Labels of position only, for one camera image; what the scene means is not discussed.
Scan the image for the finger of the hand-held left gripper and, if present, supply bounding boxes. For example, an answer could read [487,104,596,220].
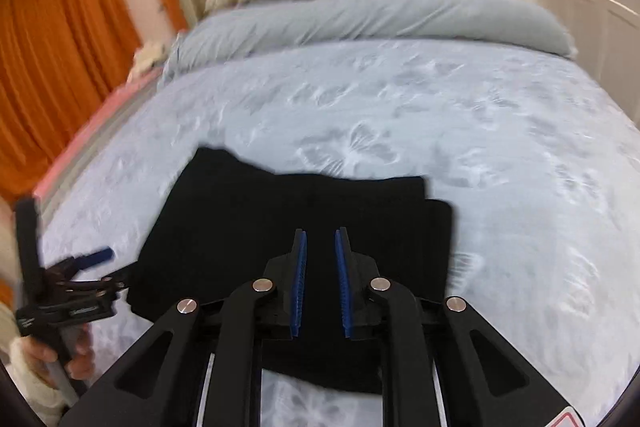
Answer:
[47,247,115,280]
[65,264,139,295]

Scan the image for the pink cloth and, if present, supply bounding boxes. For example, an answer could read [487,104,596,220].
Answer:
[32,67,169,208]

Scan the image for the grey duvet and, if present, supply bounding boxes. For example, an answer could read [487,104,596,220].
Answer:
[162,0,577,84]

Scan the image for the black pants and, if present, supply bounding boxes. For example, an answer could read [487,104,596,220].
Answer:
[125,147,457,396]

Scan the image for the person's left hand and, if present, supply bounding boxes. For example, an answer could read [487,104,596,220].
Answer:
[20,326,97,381]

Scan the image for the white flower plush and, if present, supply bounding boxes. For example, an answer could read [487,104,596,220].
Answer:
[127,44,169,84]

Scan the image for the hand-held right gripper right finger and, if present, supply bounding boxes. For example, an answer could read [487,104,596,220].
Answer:
[333,227,587,427]

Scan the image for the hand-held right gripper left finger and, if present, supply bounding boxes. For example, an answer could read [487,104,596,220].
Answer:
[60,228,308,427]

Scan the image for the person's left forearm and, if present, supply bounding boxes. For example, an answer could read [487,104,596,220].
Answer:
[6,336,70,426]

